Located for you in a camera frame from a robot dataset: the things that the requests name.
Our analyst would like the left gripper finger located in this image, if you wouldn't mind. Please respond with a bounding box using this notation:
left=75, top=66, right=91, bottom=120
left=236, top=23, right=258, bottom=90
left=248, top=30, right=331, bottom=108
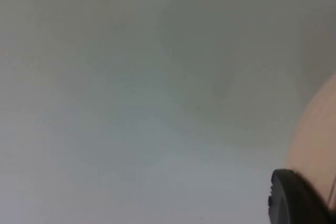
left=267, top=168, right=336, bottom=224

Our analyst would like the pale wooden bowl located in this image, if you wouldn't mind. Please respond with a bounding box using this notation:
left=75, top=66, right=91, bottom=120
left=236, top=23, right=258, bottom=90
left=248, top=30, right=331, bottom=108
left=286, top=73, right=336, bottom=208

